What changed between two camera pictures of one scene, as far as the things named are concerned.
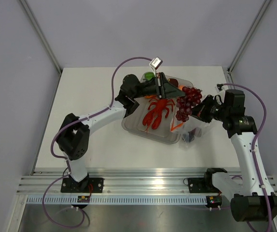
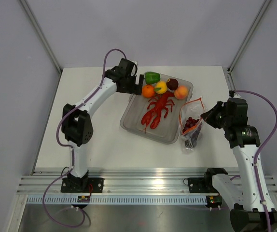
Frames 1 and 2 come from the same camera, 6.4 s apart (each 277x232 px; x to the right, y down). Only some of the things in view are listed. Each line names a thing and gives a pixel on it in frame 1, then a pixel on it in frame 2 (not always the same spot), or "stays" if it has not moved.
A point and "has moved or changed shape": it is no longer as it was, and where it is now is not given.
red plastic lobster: (158, 107) stays
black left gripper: (164, 89) to (135, 89)
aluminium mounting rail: (117, 182) stays
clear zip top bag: (194, 133) has moved or changed shape
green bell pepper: (149, 76) stays
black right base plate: (201, 185) stays
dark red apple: (173, 81) stays
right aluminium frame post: (264, 6) stays
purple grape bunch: (185, 103) to (191, 131)
